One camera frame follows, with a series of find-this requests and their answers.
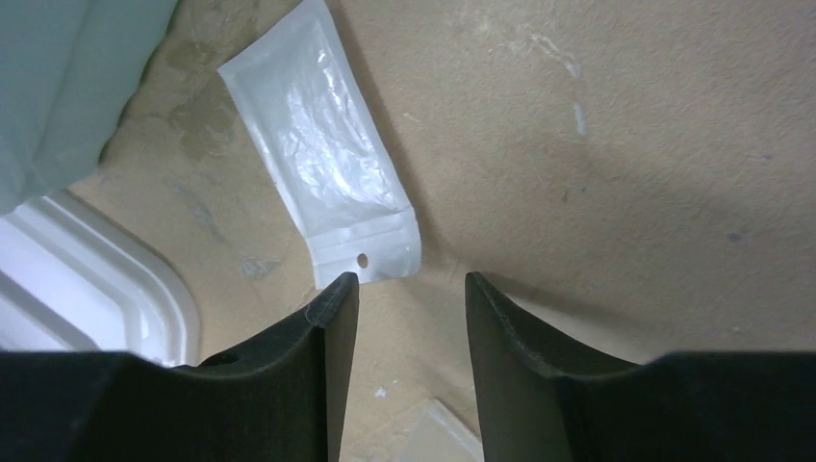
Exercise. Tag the white plastic pouch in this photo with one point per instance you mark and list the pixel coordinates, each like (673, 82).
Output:
(296, 94)

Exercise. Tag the white plastic bin lid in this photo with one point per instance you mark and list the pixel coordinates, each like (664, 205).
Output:
(72, 281)

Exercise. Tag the teal plastic bin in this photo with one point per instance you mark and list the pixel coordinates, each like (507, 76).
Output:
(68, 69)

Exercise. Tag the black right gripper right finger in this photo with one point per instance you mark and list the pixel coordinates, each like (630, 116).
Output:
(541, 395)

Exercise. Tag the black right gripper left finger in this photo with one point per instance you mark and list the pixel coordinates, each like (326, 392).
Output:
(280, 395)

